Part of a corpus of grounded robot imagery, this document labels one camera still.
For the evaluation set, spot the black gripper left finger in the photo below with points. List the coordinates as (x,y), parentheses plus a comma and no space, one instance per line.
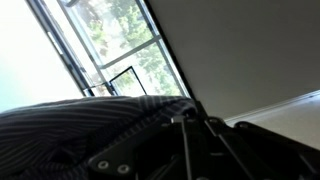
(193,150)

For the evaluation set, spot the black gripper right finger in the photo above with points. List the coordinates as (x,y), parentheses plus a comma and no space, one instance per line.
(260,153)

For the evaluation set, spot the blue striped shirt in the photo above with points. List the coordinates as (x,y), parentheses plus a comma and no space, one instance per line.
(66,126)

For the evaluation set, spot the window with dark frame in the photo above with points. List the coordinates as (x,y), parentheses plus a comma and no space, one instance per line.
(113,36)

